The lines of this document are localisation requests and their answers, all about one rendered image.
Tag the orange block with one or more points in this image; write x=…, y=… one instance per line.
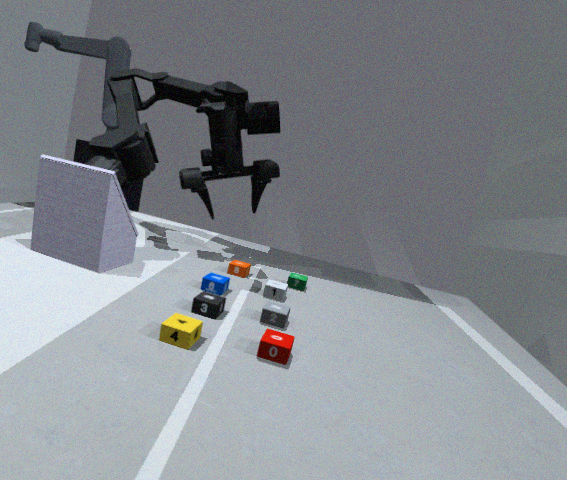
x=238, y=268

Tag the green block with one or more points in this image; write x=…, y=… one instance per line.
x=297, y=281

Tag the blue block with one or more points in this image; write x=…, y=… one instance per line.
x=215, y=284

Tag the red block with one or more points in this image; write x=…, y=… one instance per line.
x=275, y=346

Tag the yellow block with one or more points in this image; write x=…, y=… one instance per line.
x=180, y=331

